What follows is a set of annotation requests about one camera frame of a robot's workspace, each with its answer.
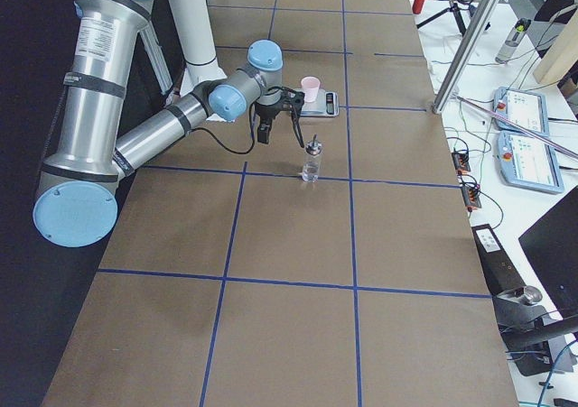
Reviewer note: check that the black camera tripod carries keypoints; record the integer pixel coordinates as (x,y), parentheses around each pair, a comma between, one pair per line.
(456,8)

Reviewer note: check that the blue teach pendant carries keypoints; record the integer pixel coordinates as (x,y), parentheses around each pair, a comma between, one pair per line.
(527,163)
(524,108)

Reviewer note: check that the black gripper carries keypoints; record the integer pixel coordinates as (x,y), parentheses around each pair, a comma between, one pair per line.
(289,102)

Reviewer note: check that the lower orange black connector box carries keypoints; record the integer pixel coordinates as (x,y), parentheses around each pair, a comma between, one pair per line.
(470,191)

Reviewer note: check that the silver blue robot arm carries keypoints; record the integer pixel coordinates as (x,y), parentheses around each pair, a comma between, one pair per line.
(75,203)

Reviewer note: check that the glass sauce bottle steel spout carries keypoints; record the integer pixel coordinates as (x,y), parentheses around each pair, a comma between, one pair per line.
(312,161)

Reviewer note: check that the lower blue teach pendant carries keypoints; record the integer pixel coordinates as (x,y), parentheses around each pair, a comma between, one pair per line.
(527,163)

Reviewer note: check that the black box white label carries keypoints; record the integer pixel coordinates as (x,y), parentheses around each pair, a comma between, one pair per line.
(499,271)

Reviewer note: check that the black clamp metal knob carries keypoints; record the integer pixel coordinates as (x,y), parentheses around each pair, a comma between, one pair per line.
(533,337)

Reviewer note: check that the clear water bottle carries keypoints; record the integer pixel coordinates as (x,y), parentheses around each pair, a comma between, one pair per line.
(514,38)

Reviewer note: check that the upper orange black connector box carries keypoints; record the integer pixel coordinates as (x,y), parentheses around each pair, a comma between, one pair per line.
(461,163)

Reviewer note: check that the silver digital kitchen scale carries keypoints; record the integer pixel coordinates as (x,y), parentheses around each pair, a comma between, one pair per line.
(326,104)

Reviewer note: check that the pink plastic cup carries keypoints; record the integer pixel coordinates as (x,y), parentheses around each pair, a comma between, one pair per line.
(310,86)

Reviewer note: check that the aluminium frame post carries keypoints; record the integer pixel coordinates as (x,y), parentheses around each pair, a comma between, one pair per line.
(469,40)

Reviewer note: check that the orange black connector box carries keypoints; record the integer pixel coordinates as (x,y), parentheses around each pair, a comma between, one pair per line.
(461,163)
(470,191)

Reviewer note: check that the black monitor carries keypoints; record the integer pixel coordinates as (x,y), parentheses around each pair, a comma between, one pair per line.
(550,246)

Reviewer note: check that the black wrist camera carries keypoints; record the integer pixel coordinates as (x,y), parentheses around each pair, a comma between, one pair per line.
(290,100)

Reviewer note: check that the wooden board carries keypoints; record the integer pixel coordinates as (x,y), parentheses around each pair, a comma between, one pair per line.
(561,57)

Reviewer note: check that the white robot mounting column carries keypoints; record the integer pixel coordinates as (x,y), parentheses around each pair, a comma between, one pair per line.
(211,93)

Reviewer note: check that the upper blue teach pendant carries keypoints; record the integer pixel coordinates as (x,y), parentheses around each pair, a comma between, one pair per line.
(524,108)

